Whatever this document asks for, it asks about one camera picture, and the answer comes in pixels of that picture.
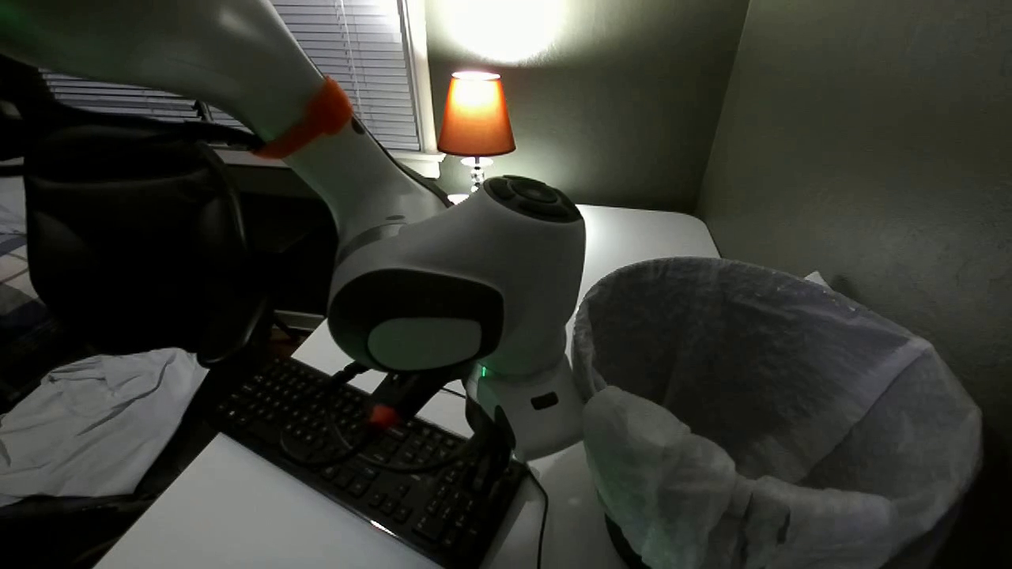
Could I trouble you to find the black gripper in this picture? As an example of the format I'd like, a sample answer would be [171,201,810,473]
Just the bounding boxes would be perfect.
[463,395,522,469]

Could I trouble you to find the black computer keyboard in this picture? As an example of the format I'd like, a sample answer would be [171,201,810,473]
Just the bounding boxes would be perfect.
[215,352,530,569]

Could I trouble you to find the white lined trash bin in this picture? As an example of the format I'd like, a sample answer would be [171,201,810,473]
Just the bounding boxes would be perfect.
[569,252,988,569]

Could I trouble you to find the orange shade table lamp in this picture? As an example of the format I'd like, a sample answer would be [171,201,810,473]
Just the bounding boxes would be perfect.
[437,68,518,196]

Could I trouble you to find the white window blinds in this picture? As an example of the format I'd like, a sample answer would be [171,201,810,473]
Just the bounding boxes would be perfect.
[41,0,427,154]

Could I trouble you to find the light grey shirt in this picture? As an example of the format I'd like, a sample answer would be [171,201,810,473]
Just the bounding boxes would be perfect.
[0,345,213,512]

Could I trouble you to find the black office chair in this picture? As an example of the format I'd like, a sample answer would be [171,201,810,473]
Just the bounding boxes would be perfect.
[0,122,343,569]

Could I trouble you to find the black keyboard cable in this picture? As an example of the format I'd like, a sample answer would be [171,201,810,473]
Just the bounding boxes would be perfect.
[518,469,553,569]

